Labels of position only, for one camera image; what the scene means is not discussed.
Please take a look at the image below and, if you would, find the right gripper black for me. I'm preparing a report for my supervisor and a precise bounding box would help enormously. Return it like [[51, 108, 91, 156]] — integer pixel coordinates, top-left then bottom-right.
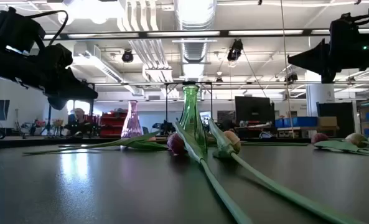
[[287, 12, 369, 85]]

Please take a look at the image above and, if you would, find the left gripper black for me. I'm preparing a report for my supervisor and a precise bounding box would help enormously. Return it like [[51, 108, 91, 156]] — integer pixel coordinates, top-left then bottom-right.
[[0, 30, 99, 111]]

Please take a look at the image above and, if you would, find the pale pink tulip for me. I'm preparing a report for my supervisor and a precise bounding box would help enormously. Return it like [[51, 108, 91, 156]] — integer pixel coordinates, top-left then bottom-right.
[[314, 133, 369, 159]]

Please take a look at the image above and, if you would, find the pink glass vase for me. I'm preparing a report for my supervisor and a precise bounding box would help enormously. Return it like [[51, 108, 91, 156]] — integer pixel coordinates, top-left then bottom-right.
[[121, 100, 144, 139]]

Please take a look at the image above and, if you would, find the green glass vase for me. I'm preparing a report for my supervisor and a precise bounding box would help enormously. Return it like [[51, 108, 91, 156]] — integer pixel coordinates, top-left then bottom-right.
[[178, 84, 208, 155]]

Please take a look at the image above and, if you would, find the white round pillar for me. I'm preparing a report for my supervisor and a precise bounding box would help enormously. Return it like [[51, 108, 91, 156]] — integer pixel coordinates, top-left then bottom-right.
[[306, 83, 335, 118]]

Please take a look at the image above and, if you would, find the person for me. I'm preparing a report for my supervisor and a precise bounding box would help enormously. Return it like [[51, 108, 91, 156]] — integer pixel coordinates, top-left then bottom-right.
[[64, 108, 93, 138]]

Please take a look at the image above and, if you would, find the black cabinet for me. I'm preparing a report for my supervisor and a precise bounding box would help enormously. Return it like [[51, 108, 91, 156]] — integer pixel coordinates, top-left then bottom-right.
[[316, 101, 356, 138]]

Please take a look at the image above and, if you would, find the cardboard box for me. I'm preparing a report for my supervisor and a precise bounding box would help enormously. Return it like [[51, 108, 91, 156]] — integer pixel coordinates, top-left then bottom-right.
[[317, 116, 338, 128]]

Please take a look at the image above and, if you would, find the red parts bin rack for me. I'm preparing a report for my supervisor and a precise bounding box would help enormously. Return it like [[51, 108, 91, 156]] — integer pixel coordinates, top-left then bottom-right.
[[99, 109, 129, 138]]

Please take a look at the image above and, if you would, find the blue storage bins row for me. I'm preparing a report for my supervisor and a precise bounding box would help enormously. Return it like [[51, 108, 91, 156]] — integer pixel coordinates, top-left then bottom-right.
[[274, 116, 319, 128]]

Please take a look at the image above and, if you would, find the wooden workbench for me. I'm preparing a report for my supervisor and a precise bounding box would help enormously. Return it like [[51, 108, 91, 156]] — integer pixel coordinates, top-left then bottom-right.
[[276, 126, 340, 138]]

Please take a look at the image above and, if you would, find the large black monitor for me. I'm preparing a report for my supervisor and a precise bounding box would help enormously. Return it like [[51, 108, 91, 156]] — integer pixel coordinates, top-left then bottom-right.
[[235, 95, 275, 123]]

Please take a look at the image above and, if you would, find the distant black robot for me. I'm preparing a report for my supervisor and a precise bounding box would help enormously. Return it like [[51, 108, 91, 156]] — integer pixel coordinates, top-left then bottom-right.
[[152, 121, 176, 136]]

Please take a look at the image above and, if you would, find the hanging yellow rope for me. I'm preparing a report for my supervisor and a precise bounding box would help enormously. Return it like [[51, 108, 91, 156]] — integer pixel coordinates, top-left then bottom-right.
[[279, 0, 296, 138]]

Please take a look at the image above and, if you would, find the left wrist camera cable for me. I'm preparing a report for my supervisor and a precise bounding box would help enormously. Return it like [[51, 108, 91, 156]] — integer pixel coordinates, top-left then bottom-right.
[[25, 9, 69, 47]]

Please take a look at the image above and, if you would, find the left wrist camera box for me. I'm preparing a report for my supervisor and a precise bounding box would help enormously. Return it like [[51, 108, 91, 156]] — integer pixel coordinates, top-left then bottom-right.
[[0, 6, 47, 53]]

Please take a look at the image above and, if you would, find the black metal workstation frame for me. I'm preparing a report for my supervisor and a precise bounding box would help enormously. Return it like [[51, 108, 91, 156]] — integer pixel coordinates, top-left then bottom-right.
[[90, 81, 213, 138]]

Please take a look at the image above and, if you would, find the silver ventilation duct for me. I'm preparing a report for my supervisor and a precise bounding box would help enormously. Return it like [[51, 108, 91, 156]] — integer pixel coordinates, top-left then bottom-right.
[[173, 0, 218, 82]]

